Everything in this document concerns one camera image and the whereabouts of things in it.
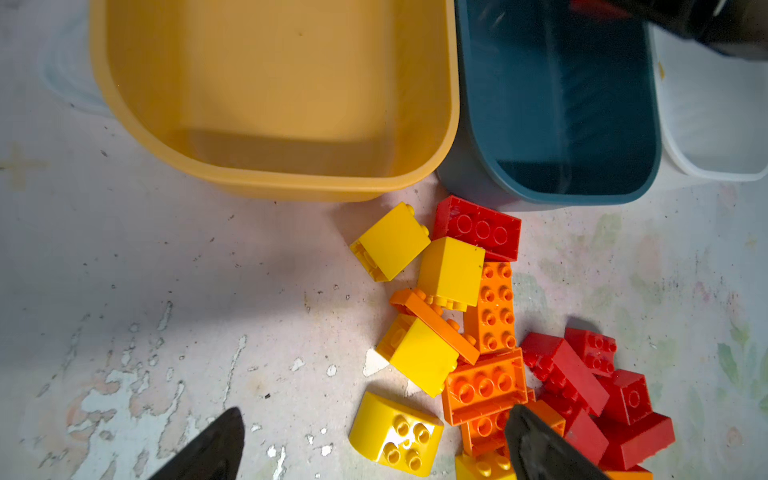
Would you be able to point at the orange flat brick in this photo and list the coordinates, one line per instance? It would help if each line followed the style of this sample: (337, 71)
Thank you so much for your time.
(413, 302)

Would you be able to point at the white plastic bin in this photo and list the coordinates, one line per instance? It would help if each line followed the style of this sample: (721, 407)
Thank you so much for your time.
(712, 113)

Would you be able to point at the yellow curved brick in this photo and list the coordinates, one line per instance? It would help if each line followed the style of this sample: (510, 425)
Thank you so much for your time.
(394, 435)

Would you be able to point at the yellow plastic bin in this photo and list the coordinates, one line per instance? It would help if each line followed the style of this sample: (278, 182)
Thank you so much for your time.
(289, 100)

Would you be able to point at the teal plastic bin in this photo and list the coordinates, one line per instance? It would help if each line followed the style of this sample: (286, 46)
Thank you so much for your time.
(557, 109)

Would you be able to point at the yellow cube brick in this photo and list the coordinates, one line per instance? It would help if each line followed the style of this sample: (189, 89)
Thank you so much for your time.
(391, 244)
(451, 274)

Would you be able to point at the red two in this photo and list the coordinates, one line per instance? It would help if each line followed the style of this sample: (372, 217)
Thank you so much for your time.
(495, 232)

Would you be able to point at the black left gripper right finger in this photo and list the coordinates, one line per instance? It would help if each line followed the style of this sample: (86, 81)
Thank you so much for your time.
(537, 452)

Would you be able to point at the orange two by four brick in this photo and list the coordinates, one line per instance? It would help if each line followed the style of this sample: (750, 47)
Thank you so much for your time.
(491, 321)

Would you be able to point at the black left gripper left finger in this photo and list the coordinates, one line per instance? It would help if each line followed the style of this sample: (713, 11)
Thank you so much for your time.
(215, 453)

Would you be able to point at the red brick cluster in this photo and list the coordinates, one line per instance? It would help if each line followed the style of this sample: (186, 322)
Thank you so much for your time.
(608, 411)

